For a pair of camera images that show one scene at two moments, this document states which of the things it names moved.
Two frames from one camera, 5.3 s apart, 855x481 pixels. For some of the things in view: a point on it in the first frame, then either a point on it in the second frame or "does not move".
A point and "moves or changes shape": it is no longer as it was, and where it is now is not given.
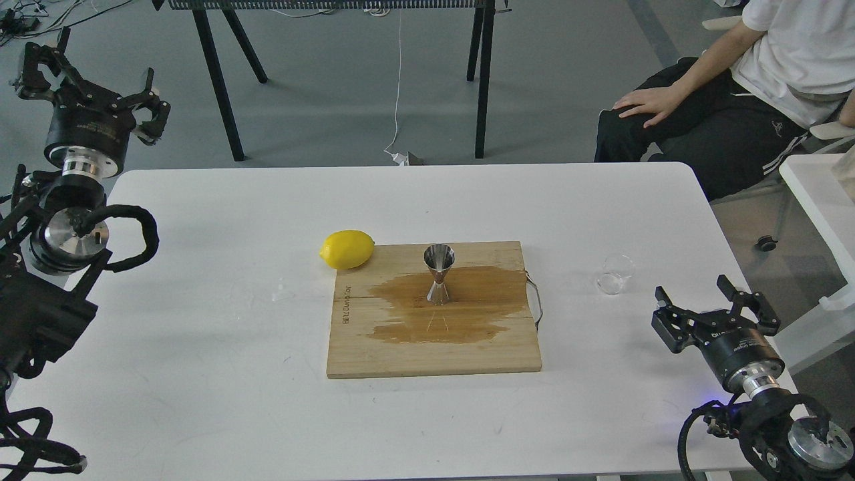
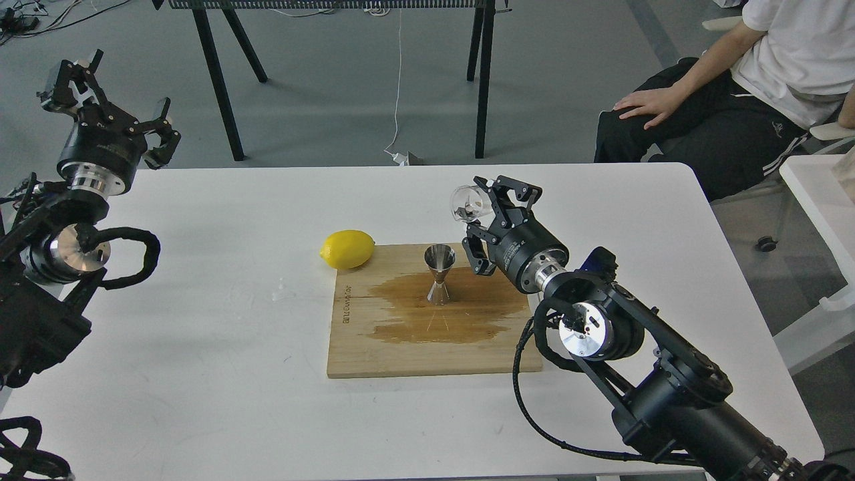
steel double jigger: [439, 258] does not move
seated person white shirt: [737, 113] does not move
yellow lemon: [347, 249] does not move
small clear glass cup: [617, 267] moves or changes shape
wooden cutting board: [382, 323] does not move
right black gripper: [743, 359] to [524, 250]
